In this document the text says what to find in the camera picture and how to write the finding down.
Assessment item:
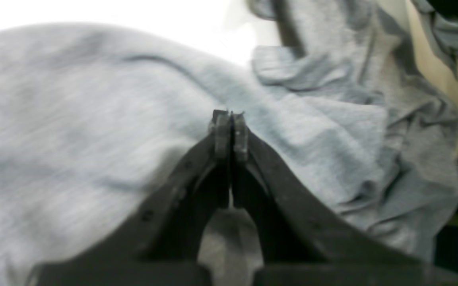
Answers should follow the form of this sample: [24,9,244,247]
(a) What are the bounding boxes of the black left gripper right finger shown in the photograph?
[231,114,458,286]

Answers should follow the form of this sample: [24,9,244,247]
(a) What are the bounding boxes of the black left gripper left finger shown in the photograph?
[27,110,233,286]

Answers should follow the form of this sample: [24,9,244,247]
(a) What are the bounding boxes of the grey t-shirt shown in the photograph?
[0,0,458,286]

